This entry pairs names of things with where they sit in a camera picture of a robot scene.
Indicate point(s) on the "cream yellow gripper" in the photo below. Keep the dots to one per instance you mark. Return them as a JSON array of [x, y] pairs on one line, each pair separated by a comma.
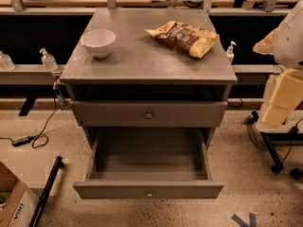
[[290, 46]]

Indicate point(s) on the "grey drawer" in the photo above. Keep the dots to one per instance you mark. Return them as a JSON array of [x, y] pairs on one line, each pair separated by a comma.
[[148, 163], [148, 114]]

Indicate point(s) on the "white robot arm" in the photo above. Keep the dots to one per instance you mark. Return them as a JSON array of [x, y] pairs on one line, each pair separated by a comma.
[[285, 43]]

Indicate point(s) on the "grey wooden drawer cabinet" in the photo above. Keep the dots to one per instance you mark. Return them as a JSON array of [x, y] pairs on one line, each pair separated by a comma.
[[141, 69]]

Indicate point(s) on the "grey top drawer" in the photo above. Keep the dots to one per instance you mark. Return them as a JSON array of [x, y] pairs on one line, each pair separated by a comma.
[[148, 114]]

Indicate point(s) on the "white pump bottle right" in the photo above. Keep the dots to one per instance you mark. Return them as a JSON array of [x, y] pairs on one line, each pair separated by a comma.
[[230, 51]]

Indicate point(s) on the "brown yellow chip bag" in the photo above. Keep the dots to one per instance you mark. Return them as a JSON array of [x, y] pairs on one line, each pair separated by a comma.
[[184, 38]]

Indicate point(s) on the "blue tape floor mark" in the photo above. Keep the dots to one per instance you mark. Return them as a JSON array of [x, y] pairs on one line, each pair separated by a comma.
[[248, 220]]

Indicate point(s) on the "white ceramic bowl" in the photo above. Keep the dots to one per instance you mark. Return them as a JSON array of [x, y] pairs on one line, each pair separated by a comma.
[[98, 42]]

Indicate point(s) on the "black metal bar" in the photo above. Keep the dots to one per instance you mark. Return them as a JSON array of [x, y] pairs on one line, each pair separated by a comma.
[[44, 197]]

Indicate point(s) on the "clear sanitizer bottle left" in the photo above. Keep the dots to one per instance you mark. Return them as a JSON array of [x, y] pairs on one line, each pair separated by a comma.
[[48, 60]]

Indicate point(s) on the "clear glass jar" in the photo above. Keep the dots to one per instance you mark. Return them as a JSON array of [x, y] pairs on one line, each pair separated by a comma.
[[6, 62]]

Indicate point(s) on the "cardboard box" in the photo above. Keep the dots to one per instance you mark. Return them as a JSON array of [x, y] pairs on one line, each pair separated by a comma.
[[18, 202]]

